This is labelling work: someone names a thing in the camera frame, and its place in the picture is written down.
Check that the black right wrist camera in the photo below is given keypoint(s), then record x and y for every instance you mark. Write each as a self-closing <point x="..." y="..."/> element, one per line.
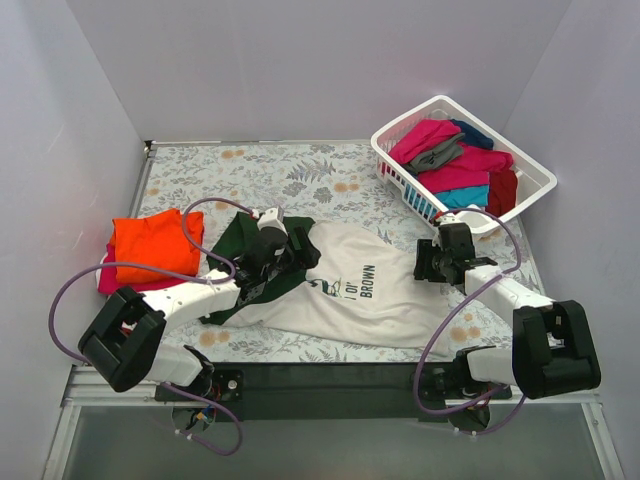
<point x="454" y="237"/>

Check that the grey shirt in basket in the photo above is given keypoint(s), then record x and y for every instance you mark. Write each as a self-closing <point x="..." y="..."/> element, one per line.
<point x="434" y="159"/>

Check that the folded pink t-shirt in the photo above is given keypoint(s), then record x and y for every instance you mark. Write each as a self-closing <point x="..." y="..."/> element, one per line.
<point x="182" y="261"/>

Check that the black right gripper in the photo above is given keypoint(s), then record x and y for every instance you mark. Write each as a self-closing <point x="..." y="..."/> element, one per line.
<point x="426" y="261"/>

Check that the folded orange t-shirt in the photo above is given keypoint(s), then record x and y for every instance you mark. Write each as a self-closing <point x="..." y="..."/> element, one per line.
<point x="163" y="230"/>

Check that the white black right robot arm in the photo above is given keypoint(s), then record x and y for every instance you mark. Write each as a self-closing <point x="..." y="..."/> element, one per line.
<point x="551" y="352"/>

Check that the magenta shirt in basket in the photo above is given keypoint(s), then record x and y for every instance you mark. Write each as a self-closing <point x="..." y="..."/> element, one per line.
<point x="424" y="136"/>
<point x="472" y="169"/>

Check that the white plastic laundry basket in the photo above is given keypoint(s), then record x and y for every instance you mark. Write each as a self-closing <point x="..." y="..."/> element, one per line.
<point x="534" y="180"/>

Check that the white green raglan t-shirt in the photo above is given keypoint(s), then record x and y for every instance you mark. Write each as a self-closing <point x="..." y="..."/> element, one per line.
<point x="361" y="291"/>

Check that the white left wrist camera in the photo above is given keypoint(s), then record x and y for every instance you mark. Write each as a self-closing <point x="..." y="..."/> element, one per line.
<point x="270" y="218"/>

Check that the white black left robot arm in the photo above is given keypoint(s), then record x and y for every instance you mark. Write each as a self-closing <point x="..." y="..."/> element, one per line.
<point x="126" y="342"/>

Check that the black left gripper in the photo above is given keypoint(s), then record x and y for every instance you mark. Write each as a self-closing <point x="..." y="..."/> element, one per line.
<point x="301" y="248"/>

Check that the navy blue shirt in basket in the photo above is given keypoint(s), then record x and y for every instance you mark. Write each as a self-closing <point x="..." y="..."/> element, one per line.
<point x="472" y="136"/>

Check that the dark red shirt in basket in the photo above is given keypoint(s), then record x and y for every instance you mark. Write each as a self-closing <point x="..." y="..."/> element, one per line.
<point x="502" y="192"/>

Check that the black metal base rail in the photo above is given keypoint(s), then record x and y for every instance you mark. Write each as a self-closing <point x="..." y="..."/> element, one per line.
<point x="314" y="391"/>

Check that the teal shirt in basket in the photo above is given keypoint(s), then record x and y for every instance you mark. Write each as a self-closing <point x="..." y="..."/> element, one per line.
<point x="465" y="197"/>

